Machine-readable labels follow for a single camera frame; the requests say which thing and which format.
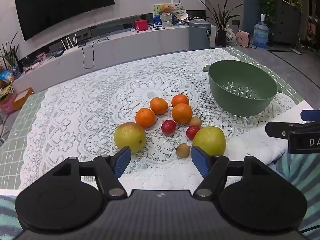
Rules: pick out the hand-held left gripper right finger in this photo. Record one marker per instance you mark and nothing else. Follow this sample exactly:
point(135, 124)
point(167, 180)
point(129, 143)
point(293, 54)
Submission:
point(200, 161)

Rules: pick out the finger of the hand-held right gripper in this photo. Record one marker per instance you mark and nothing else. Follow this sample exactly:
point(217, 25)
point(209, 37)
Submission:
point(277, 130)
point(311, 115)

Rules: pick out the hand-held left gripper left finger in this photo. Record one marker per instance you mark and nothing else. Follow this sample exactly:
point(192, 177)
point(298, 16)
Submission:
point(122, 161)

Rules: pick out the small brown fruit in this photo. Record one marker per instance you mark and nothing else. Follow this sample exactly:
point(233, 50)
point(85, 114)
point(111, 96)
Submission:
point(182, 150)
point(196, 122)

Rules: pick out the green-yellow apple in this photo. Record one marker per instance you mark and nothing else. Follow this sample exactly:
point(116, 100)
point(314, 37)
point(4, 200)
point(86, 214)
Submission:
point(210, 140)

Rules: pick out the small red tomato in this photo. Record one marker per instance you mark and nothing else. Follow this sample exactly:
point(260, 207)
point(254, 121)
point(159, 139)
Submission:
point(193, 132)
point(168, 127)

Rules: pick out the green colander bowl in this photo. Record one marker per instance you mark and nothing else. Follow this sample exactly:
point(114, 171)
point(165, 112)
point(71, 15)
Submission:
point(240, 97)

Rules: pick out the white fluffy blanket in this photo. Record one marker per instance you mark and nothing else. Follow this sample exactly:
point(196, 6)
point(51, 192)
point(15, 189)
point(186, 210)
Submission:
point(252, 142)

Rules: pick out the orange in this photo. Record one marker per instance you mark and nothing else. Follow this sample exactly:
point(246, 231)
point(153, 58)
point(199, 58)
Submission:
point(180, 100)
point(145, 117)
point(159, 105)
point(182, 114)

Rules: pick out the white lace tablecloth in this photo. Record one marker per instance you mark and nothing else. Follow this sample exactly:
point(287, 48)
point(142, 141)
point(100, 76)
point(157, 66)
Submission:
point(87, 110)

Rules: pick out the dark grey cabinet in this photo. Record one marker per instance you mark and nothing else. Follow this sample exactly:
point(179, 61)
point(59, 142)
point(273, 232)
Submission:
point(286, 25)

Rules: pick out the blue water jug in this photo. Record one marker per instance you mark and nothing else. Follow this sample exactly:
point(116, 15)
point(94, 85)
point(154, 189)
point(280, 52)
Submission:
point(261, 33)

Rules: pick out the pink heater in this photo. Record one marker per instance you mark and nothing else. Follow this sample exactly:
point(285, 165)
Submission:
point(243, 38)

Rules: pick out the white plastic bag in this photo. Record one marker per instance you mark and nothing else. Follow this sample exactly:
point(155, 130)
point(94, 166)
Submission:
point(230, 37)

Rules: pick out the green checked mat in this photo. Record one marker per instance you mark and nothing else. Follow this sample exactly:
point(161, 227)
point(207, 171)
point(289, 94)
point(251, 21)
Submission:
point(15, 140)

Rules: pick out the white tv console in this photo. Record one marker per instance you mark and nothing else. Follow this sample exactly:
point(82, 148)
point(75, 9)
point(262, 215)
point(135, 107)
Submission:
point(125, 47)

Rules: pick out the orange cardboard box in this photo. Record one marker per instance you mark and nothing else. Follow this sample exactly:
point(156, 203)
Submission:
point(22, 98)

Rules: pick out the potted long-leaf plant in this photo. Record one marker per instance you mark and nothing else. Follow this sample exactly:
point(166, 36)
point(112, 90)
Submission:
point(221, 22)

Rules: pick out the grey trash bin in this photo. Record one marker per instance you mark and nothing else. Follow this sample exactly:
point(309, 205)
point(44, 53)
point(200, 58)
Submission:
point(199, 36)

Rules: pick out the white router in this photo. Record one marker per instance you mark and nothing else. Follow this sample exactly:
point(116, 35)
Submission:
point(70, 46)

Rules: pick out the pink box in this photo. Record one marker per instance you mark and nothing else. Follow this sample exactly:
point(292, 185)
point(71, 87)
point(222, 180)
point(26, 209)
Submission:
point(7, 105)

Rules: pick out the red box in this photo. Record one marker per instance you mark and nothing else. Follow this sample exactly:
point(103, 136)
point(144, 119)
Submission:
point(140, 25)

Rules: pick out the white flat scale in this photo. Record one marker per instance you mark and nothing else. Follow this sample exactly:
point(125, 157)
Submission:
point(156, 27)

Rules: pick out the white patterned hat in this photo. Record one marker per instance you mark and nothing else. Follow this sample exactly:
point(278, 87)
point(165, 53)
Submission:
point(181, 16)

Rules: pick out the basket with plush toys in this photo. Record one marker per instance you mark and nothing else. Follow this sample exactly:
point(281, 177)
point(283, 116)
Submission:
point(166, 17)

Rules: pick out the small potted grass plant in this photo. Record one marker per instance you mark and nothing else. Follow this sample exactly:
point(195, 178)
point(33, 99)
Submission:
point(10, 55)

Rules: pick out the black television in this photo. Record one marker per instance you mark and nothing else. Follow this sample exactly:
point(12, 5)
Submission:
point(62, 5)

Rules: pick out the wall socket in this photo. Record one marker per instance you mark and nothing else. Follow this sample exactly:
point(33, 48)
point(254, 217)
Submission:
point(236, 22)

